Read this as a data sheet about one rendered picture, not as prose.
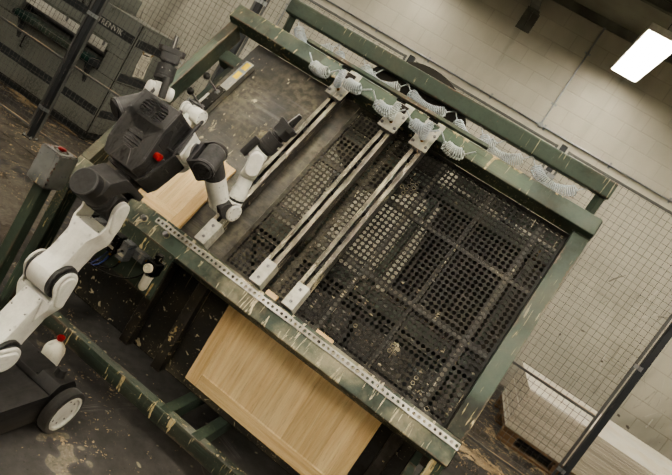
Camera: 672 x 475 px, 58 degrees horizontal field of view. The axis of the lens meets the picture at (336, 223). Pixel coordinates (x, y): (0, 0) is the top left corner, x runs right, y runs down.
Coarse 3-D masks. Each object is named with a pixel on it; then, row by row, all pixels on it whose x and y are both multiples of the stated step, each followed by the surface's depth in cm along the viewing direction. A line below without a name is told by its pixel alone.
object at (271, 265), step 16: (400, 112) 300; (384, 128) 297; (368, 144) 296; (384, 144) 300; (368, 160) 293; (352, 176) 288; (336, 192) 284; (320, 208) 284; (304, 224) 279; (288, 240) 273; (304, 240) 280; (272, 256) 269; (288, 256) 274; (256, 272) 266; (272, 272) 267
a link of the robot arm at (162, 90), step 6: (156, 72) 271; (162, 72) 270; (156, 78) 272; (162, 78) 270; (168, 78) 269; (156, 84) 270; (162, 84) 269; (168, 84) 270; (156, 90) 271; (162, 90) 269; (168, 90) 274; (174, 90) 277; (162, 96) 269; (168, 96) 275
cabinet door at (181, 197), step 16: (176, 176) 293; (192, 176) 293; (144, 192) 289; (160, 192) 289; (176, 192) 289; (192, 192) 290; (160, 208) 285; (176, 208) 286; (192, 208) 285; (176, 224) 282
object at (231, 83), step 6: (252, 66) 321; (234, 72) 319; (246, 72) 320; (228, 78) 317; (234, 78) 317; (240, 78) 318; (222, 84) 316; (228, 84) 316; (234, 84) 317; (228, 90) 315; (222, 96) 314; (216, 102) 312; (210, 108) 311; (192, 126) 306
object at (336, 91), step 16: (336, 80) 296; (336, 96) 304; (320, 112) 306; (304, 128) 300; (320, 128) 308; (288, 144) 296; (304, 144) 302; (272, 160) 291; (288, 160) 297; (272, 176) 292; (256, 192) 287; (208, 224) 276; (224, 224) 278; (208, 240) 273
